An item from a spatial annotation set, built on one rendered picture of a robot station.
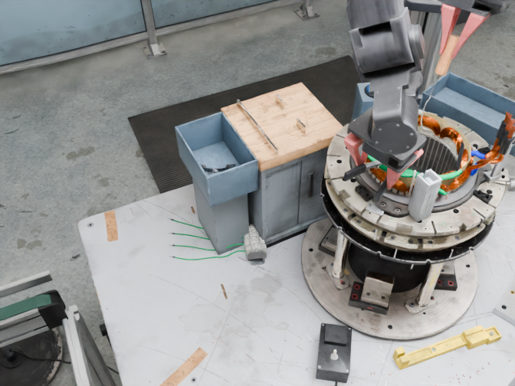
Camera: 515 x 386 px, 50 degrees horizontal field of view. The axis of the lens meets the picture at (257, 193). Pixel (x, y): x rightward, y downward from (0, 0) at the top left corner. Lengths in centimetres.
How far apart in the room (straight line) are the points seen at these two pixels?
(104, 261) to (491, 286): 86
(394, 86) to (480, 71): 262
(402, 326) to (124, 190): 165
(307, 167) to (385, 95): 47
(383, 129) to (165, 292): 69
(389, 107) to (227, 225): 60
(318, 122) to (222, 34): 237
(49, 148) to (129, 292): 169
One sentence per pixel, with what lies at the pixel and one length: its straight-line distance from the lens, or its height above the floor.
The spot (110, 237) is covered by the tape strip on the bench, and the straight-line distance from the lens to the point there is 135.
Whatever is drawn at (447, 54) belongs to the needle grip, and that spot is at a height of 133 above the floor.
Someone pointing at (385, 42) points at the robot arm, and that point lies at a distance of 72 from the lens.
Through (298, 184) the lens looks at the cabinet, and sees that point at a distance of 118.
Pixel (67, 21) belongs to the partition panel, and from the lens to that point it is 317.
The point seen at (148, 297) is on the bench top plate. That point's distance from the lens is 123.
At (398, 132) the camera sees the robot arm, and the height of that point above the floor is 135.
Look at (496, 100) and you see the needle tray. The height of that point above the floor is 105.
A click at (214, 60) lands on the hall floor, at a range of 325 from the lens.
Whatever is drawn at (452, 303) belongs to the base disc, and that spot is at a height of 80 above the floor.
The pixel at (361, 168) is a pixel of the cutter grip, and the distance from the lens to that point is 91.
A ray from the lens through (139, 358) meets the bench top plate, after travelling 117.
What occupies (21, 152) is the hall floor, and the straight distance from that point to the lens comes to 289.
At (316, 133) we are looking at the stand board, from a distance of 113.
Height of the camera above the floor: 181
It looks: 48 degrees down
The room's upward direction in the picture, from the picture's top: 1 degrees counter-clockwise
